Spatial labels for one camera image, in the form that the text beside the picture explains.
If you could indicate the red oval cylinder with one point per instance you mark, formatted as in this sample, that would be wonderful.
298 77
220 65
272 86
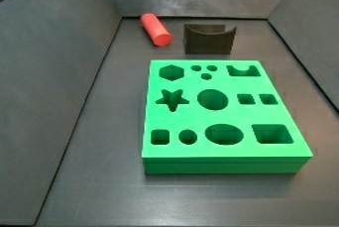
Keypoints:
156 31

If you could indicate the green shape sorter board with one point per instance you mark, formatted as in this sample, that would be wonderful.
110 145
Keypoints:
216 120

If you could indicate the black curved fixture block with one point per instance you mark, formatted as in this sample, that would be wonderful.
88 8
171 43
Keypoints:
208 39

